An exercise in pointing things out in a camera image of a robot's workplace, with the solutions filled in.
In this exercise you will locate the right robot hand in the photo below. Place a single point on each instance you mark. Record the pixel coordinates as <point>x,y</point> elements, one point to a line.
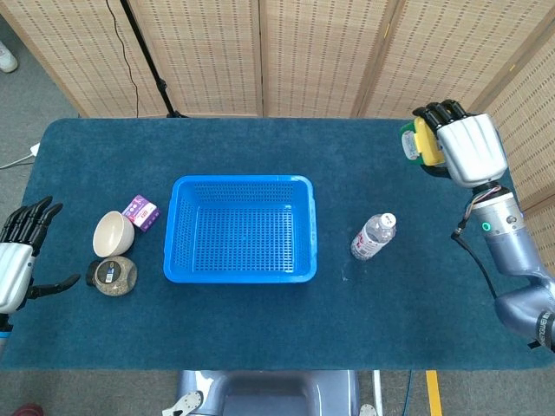
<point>472,147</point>

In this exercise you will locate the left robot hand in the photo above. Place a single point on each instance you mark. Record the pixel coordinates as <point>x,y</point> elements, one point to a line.
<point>13,268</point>

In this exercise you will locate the green container yellow lid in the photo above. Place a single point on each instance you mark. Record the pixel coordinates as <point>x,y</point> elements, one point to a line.
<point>422,145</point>

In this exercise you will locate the round dark lidded jar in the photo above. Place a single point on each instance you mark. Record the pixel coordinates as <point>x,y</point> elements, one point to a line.
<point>112,277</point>

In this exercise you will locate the beige bowl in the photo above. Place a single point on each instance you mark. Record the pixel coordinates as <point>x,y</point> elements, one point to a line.
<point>112,234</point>

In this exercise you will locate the clear plastic water bottle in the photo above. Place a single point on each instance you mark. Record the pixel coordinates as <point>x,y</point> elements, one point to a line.
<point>373,238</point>

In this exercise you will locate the purple carton box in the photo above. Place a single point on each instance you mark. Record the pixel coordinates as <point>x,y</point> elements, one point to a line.
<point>142,213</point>

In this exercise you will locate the teal table cloth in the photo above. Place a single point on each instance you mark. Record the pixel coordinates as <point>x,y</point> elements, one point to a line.
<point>347,147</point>

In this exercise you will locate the red shoe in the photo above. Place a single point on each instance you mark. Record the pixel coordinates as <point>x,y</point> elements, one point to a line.
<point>28,410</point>

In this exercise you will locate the bamboo folding screen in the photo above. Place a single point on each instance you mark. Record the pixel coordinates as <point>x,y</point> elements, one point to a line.
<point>303,52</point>

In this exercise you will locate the white shoe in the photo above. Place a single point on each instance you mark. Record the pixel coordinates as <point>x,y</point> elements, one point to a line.
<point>6,58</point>

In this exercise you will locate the blue perforated plastic basket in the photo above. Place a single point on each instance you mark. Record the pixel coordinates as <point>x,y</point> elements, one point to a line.
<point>238,234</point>

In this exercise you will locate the black tripod stand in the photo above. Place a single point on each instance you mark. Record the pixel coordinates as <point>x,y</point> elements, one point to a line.
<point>161,84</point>

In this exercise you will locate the yellow floor tape strip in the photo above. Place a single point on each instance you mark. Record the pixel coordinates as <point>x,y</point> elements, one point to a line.
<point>433,394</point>

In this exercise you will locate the grey-blue robot torso base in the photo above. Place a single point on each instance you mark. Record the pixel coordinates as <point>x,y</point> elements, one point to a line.
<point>269,394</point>

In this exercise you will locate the white perforated metal bracket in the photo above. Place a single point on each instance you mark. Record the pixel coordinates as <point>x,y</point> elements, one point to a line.
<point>188,401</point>
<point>367,411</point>

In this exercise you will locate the white slim post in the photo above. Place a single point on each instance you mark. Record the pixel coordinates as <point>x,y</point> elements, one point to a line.
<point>378,390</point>

